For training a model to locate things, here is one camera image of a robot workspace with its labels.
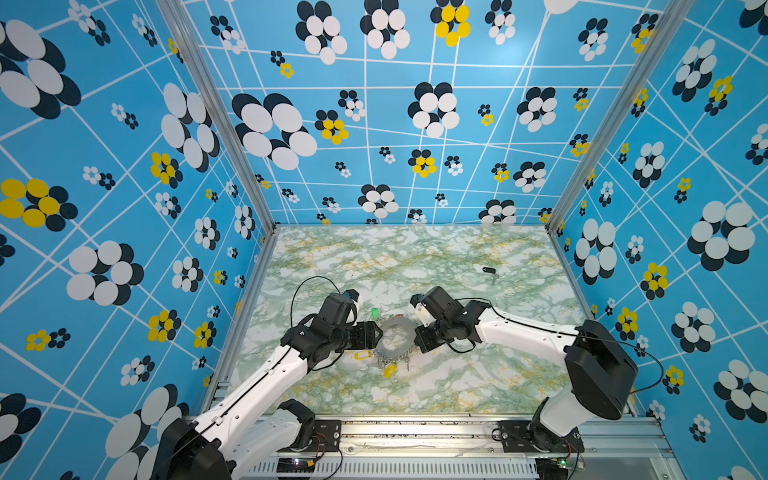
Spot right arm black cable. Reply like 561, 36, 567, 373
455, 297, 666, 397

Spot black key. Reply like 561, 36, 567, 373
482, 266, 498, 283

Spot corner aluminium post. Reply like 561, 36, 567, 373
546, 0, 695, 240
157, 0, 276, 239

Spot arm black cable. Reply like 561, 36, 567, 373
289, 274, 343, 331
455, 297, 666, 397

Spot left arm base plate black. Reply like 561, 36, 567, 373
280, 419, 342, 453

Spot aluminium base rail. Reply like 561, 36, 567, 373
244, 414, 684, 479

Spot right corner aluminium post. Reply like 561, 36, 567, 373
546, 0, 695, 240

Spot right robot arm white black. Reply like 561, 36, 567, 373
410, 286, 638, 453

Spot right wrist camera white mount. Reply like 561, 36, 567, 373
410, 286, 464, 327

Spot left corner aluminium post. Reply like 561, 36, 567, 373
157, 0, 276, 239

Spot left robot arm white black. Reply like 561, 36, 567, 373
149, 290, 383, 479

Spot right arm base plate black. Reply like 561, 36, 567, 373
491, 420, 585, 455

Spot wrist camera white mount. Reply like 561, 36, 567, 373
410, 286, 464, 327
342, 289, 359, 325

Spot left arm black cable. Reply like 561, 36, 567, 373
289, 274, 343, 331

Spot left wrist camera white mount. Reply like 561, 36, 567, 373
342, 289, 359, 325

